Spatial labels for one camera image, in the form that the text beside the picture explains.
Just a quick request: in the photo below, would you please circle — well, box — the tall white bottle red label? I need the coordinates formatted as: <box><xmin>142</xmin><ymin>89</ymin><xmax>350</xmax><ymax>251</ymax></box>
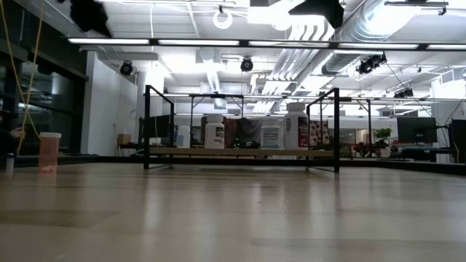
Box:
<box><xmin>283</xmin><ymin>102</ymin><xmax>309</xmax><ymax>150</ymax></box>

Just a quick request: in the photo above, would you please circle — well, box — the short white bottle blue label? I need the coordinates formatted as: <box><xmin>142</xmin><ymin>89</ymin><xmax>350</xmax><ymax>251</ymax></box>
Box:
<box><xmin>260</xmin><ymin>122</ymin><xmax>283</xmax><ymax>150</ymax></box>

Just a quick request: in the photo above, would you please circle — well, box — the small orange bottle white cap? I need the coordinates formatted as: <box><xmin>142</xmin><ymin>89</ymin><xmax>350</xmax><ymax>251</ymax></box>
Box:
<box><xmin>39</xmin><ymin>132</ymin><xmax>62</xmax><ymax>175</ymax></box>

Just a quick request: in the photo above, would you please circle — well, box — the small orange-label bottle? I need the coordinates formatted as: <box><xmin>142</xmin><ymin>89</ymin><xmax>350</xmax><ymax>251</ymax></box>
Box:
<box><xmin>176</xmin><ymin>125</ymin><xmax>191</xmax><ymax>149</ymax></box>

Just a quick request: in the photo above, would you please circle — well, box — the white bottle picture label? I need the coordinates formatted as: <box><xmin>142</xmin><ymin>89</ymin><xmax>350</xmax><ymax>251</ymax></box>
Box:
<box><xmin>204</xmin><ymin>114</ymin><xmax>226</xmax><ymax>150</ymax></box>

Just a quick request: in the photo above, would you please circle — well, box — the black-framed wooden shelf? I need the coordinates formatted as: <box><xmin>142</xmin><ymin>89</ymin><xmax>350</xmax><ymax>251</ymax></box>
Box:
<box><xmin>143</xmin><ymin>84</ymin><xmax>341</xmax><ymax>174</ymax></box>

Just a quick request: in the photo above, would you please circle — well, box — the white LED light strip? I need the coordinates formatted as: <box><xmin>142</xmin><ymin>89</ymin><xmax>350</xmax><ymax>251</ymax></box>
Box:
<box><xmin>248</xmin><ymin>40</ymin><xmax>331</xmax><ymax>48</ymax></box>
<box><xmin>158</xmin><ymin>39</ymin><xmax>240</xmax><ymax>47</ymax></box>
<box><xmin>68</xmin><ymin>38</ymin><xmax>150</xmax><ymax>45</ymax></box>
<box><xmin>426</xmin><ymin>44</ymin><xmax>466</xmax><ymax>51</ymax></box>
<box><xmin>338</xmin><ymin>42</ymin><xmax>419</xmax><ymax>50</ymax></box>

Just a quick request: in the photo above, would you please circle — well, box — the floral hanging cloth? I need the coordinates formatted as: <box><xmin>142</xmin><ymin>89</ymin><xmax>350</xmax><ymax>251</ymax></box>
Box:
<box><xmin>308</xmin><ymin>119</ymin><xmax>331</xmax><ymax>148</ymax></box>

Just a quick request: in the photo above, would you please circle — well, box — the black computer monitor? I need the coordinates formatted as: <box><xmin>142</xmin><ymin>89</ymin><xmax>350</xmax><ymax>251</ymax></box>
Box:
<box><xmin>450</xmin><ymin>119</ymin><xmax>466</xmax><ymax>164</ymax></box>
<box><xmin>148</xmin><ymin>114</ymin><xmax>172</xmax><ymax>139</ymax></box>
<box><xmin>396</xmin><ymin>116</ymin><xmax>438</xmax><ymax>144</ymax></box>

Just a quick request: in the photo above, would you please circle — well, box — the green plant white pot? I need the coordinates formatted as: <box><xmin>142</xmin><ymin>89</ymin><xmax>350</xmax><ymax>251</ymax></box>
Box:
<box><xmin>374</xmin><ymin>127</ymin><xmax>394</xmax><ymax>158</ymax></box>

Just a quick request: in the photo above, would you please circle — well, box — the grey hanging cloth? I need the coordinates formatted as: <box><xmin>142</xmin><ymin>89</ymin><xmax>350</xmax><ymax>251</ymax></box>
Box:
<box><xmin>237</xmin><ymin>116</ymin><xmax>263</xmax><ymax>148</ymax></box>

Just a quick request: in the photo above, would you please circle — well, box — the red flower plant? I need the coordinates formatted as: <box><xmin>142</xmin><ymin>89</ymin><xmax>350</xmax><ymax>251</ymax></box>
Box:
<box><xmin>352</xmin><ymin>142</ymin><xmax>372</xmax><ymax>158</ymax></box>

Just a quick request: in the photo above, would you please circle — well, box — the red patterned hanging cloth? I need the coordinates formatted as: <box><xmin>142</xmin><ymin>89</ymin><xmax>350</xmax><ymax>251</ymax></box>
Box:
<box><xmin>222</xmin><ymin>116</ymin><xmax>238</xmax><ymax>148</ymax></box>

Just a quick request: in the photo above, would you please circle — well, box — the person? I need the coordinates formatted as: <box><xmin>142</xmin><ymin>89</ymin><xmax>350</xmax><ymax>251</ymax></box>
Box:
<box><xmin>0</xmin><ymin>108</ymin><xmax>27</xmax><ymax>161</ymax></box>

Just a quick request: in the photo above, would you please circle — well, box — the dark desk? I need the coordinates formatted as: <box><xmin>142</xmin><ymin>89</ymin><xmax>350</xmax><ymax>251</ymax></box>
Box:
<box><xmin>400</xmin><ymin>146</ymin><xmax>452</xmax><ymax>163</ymax></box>

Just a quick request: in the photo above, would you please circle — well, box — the small white cylinder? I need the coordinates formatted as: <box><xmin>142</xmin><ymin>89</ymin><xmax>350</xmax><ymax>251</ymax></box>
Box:
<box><xmin>4</xmin><ymin>152</ymin><xmax>15</xmax><ymax>176</ymax></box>

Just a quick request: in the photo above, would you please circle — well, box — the silver air duct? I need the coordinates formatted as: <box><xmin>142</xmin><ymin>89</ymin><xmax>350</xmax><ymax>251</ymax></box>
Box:
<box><xmin>322</xmin><ymin>0</ymin><xmax>423</xmax><ymax>76</ymax></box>

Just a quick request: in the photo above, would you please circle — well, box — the white ring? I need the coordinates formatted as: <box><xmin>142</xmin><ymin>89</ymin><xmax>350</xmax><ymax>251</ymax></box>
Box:
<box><xmin>213</xmin><ymin>9</ymin><xmax>234</xmax><ymax>31</ymax></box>

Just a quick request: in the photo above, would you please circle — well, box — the yellow cable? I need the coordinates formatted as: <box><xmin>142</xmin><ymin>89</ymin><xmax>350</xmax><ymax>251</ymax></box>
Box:
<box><xmin>0</xmin><ymin>0</ymin><xmax>45</xmax><ymax>154</ymax></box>

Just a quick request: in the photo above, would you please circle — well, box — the black metal desk frame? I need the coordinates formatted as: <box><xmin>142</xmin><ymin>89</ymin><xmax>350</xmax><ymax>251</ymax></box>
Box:
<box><xmin>189</xmin><ymin>93</ymin><xmax>245</xmax><ymax>121</ymax></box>

